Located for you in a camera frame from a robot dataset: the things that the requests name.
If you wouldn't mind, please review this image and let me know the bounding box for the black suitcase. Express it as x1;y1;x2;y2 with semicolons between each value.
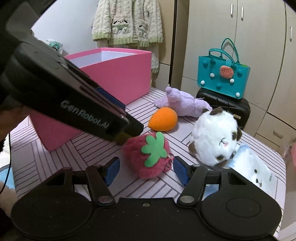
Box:
196;88;251;130

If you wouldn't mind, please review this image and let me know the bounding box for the beige wardrobe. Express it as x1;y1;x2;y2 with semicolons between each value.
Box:
181;1;295;150

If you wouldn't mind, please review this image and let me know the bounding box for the purple plush toy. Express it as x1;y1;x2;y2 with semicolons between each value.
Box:
154;86;212;118

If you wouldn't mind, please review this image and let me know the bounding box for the white panda plush toy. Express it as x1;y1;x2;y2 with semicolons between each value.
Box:
188;107;242;167

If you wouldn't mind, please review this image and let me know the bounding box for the striped pink table cover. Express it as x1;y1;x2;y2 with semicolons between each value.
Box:
9;86;287;223

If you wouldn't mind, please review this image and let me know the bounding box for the pink strawberry plush toy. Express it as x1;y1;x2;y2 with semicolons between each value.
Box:
121;132;174;179

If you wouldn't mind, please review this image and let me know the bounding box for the cream knitted hanging cardigan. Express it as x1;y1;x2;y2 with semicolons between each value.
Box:
92;1;164;73

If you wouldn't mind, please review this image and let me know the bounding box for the black cable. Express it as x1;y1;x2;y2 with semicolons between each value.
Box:
0;134;12;193

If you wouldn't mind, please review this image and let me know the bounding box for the soft cotton tissue pack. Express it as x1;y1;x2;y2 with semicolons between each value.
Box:
217;145;277;198

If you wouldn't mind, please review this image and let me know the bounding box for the pink cardboard storage box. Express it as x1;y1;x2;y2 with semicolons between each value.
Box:
30;48;152;151

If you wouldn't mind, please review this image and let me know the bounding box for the person's left hand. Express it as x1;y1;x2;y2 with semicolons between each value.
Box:
0;106;31;141

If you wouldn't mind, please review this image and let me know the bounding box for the orange plush carrot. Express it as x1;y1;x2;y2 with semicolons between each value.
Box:
148;107;178;132

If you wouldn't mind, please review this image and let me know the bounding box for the teal felt tote bag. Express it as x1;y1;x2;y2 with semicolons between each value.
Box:
197;38;250;99

